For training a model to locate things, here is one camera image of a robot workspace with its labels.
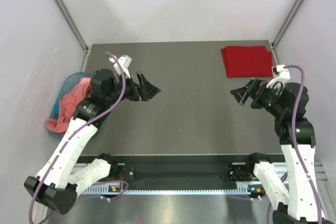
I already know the pink t shirt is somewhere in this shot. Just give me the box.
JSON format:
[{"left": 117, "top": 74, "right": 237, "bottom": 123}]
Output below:
[{"left": 46, "top": 77, "right": 91, "bottom": 135}]

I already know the teal mesh laundry basket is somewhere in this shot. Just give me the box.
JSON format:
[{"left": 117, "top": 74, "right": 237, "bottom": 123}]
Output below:
[{"left": 47, "top": 72, "right": 93, "bottom": 140}]

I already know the red t shirt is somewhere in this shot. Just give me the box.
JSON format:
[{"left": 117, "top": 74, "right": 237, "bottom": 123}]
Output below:
[{"left": 221, "top": 46, "right": 272, "bottom": 78}]

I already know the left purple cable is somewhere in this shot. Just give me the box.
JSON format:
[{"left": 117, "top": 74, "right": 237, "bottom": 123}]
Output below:
[{"left": 27, "top": 52, "right": 129, "bottom": 224}]

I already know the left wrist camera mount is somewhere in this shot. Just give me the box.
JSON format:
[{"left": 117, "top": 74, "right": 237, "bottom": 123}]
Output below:
[{"left": 109, "top": 55, "right": 132, "bottom": 79}]

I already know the slotted cable duct rail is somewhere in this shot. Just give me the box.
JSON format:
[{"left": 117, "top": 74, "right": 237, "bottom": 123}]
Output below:
[{"left": 81, "top": 183, "right": 266, "bottom": 196}]

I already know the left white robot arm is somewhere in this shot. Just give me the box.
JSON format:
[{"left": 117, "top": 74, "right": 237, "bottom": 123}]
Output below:
[{"left": 24, "top": 69, "right": 160, "bottom": 215}]

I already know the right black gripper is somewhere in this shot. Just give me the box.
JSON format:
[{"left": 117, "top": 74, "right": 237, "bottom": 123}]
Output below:
[{"left": 230, "top": 77, "right": 286, "bottom": 117}]

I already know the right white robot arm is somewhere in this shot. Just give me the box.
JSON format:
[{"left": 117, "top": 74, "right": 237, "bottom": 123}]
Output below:
[{"left": 230, "top": 78, "right": 330, "bottom": 223}]

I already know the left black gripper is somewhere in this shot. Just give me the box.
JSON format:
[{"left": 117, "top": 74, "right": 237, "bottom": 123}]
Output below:
[{"left": 105, "top": 71, "right": 160, "bottom": 105}]

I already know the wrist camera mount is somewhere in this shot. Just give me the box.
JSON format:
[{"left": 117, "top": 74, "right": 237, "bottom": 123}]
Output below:
[
  {"left": 266, "top": 65, "right": 290, "bottom": 89},
  {"left": 109, "top": 55, "right": 132, "bottom": 79}
]

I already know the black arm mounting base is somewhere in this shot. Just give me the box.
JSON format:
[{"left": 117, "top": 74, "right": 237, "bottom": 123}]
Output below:
[{"left": 105, "top": 154, "right": 257, "bottom": 189}]

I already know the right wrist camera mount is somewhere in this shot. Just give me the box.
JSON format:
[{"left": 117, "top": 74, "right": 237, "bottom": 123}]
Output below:
[{"left": 266, "top": 65, "right": 290, "bottom": 89}]

